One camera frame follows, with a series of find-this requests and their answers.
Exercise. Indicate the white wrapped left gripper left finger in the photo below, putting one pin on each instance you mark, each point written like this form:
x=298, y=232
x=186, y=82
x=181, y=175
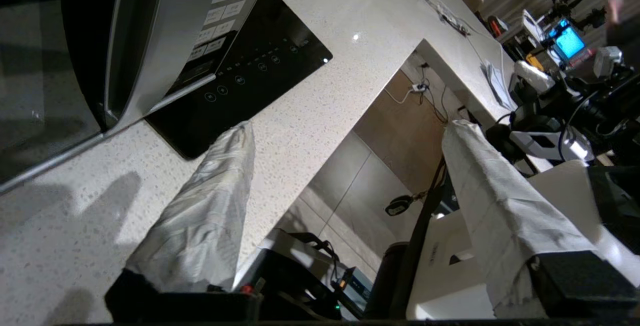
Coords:
x=200, y=216

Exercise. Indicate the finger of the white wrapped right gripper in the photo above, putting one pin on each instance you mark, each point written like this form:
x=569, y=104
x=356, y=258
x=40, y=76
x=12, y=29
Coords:
x=534, y=76

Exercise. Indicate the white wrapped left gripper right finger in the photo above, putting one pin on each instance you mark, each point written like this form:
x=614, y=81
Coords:
x=500, y=216

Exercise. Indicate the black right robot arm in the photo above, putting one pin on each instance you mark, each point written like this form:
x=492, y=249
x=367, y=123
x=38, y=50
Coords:
x=610, y=101

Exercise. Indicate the silver Panasonic microwave oven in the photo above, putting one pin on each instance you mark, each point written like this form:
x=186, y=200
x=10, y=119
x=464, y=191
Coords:
x=180, y=95

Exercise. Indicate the white paper stack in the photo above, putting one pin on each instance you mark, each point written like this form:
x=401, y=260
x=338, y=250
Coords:
x=497, y=86

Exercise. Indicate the blue lit monitor screen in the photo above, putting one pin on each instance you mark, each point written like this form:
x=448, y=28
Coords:
x=569, y=42

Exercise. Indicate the small black oval device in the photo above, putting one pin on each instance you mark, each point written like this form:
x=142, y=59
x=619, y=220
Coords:
x=398, y=206

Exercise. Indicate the white power strip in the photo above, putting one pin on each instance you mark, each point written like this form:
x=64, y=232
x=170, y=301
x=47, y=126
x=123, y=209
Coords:
x=447, y=13

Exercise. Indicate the black base equipment box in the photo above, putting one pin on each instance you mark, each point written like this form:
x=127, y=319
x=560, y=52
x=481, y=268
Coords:
x=295, y=281

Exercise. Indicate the black induction cooktop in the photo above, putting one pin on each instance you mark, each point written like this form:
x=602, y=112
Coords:
x=260, y=76

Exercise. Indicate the silver blue power box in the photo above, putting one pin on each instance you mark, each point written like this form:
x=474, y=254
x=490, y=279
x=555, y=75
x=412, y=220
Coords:
x=357, y=288

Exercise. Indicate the silver white wrist camera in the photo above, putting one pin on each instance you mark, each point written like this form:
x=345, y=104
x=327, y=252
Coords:
x=607, y=61

